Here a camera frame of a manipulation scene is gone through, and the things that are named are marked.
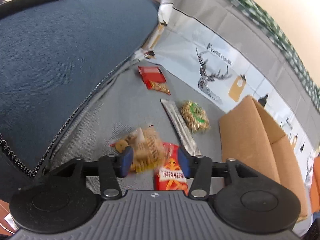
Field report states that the silver foil snack packet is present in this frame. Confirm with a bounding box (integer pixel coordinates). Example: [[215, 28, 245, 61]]
[[160, 99, 201, 157]]

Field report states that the clear bag of crackers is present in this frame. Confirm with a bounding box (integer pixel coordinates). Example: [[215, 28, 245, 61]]
[[109, 124, 168, 173]]

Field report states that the red gold snack packet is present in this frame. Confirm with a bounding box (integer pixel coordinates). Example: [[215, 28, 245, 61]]
[[138, 66, 171, 95]]

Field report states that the orange red snack packet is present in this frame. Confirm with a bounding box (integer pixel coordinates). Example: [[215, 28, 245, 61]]
[[154, 142, 188, 195]]

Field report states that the brown cardboard box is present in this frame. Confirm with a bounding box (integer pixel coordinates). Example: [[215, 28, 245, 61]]
[[219, 96, 309, 221]]

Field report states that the orange pillow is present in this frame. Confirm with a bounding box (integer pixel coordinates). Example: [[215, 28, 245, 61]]
[[310, 157, 320, 213]]

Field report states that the blue sofa cushion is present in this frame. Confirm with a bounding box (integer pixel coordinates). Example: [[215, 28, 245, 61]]
[[1, 0, 159, 202]]

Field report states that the green checkered cloth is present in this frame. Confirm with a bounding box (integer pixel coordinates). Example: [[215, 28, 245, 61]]
[[229, 0, 319, 110]]

